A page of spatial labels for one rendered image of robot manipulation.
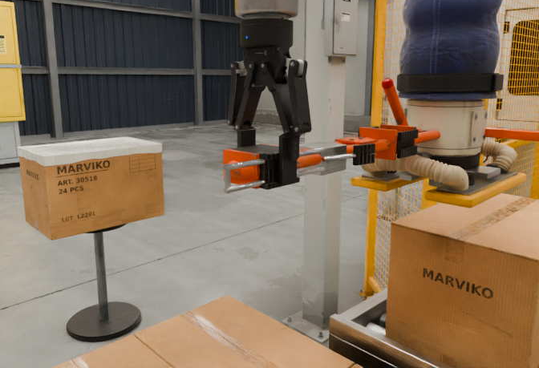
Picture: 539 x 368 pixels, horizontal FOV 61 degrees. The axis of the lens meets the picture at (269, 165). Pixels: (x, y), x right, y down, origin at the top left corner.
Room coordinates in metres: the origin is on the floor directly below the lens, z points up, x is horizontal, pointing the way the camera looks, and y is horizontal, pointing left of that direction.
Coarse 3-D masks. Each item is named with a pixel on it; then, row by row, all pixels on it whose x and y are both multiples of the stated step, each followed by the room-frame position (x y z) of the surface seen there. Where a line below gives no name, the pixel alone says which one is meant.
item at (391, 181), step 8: (360, 176) 1.08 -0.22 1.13; (368, 176) 1.07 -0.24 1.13; (384, 176) 1.06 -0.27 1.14; (392, 176) 1.06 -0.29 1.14; (352, 184) 1.07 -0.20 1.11; (360, 184) 1.05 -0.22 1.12; (368, 184) 1.04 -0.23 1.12; (376, 184) 1.02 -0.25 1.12; (384, 184) 1.01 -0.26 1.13; (392, 184) 1.02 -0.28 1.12; (400, 184) 1.04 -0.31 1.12
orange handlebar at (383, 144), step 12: (420, 132) 0.97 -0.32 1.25; (432, 132) 0.99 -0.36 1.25; (492, 132) 1.04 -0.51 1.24; (504, 132) 1.02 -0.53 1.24; (516, 132) 1.00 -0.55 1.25; (528, 132) 0.99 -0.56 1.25; (348, 144) 0.84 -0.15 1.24; (384, 144) 0.85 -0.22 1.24; (312, 156) 0.70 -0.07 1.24; (240, 168) 0.62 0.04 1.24; (252, 168) 0.62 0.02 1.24
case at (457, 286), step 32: (416, 224) 1.26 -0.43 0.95; (448, 224) 1.26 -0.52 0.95; (480, 224) 1.26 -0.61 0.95; (512, 224) 1.26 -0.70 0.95; (416, 256) 1.22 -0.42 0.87; (448, 256) 1.15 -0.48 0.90; (480, 256) 1.09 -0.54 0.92; (512, 256) 1.04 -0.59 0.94; (416, 288) 1.21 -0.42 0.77; (448, 288) 1.15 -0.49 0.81; (480, 288) 1.09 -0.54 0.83; (512, 288) 1.04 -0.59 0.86; (416, 320) 1.21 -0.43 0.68; (448, 320) 1.14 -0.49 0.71; (480, 320) 1.08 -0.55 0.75; (512, 320) 1.03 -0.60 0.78; (448, 352) 1.14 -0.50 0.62; (480, 352) 1.08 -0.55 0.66; (512, 352) 1.02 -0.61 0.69
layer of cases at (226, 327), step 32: (192, 320) 1.44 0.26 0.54; (224, 320) 1.44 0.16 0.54; (256, 320) 1.44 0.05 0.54; (96, 352) 1.25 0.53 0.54; (128, 352) 1.25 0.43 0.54; (160, 352) 1.25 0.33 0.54; (192, 352) 1.25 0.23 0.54; (224, 352) 1.25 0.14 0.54; (256, 352) 1.25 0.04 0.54; (288, 352) 1.25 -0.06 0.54; (320, 352) 1.25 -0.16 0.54
